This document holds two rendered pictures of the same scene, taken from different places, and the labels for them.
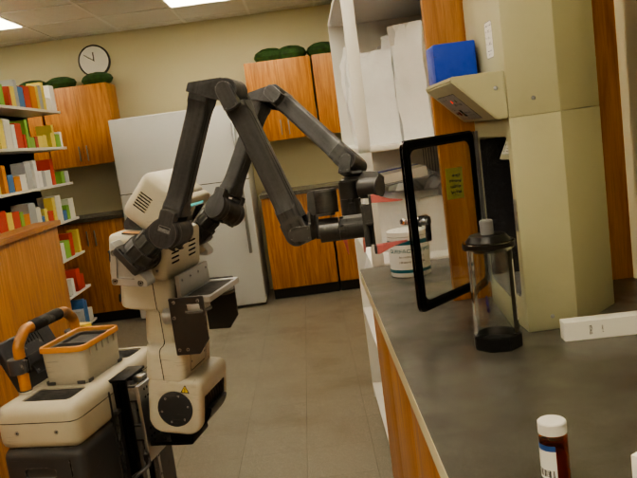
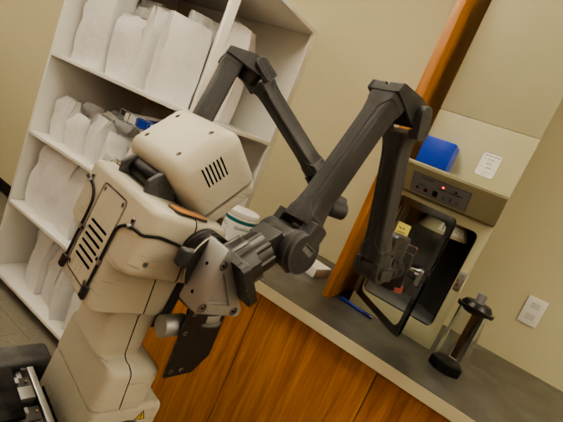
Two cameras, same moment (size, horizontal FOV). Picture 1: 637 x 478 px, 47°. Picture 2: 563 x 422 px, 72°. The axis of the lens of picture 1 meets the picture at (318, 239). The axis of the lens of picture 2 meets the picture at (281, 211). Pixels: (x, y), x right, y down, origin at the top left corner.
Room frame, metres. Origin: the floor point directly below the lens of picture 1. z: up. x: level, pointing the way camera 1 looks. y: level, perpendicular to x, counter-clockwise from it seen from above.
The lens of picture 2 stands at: (1.55, 1.00, 1.41)
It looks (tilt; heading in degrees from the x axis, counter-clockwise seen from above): 10 degrees down; 297
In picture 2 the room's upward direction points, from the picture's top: 23 degrees clockwise
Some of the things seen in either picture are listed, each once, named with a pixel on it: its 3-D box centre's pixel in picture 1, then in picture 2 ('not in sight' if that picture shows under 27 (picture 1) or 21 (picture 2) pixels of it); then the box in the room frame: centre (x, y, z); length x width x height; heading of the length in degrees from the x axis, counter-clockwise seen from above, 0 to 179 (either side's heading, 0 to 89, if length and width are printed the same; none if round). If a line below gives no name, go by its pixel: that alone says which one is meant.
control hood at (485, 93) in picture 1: (463, 101); (451, 192); (1.71, -0.37, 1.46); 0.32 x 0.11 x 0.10; 0
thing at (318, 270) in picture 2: not in sight; (308, 264); (2.11, -0.52, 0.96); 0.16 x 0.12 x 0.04; 168
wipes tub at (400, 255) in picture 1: (408, 250); (238, 227); (2.37, -0.29, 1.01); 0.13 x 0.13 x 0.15
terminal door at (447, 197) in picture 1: (446, 217); (399, 260); (1.75, -0.31, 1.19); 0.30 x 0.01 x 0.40; 136
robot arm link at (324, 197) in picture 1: (315, 214); (384, 254); (1.74, 0.00, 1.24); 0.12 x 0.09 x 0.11; 75
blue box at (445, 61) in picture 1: (451, 64); (437, 155); (1.80, -0.37, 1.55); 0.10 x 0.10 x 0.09; 0
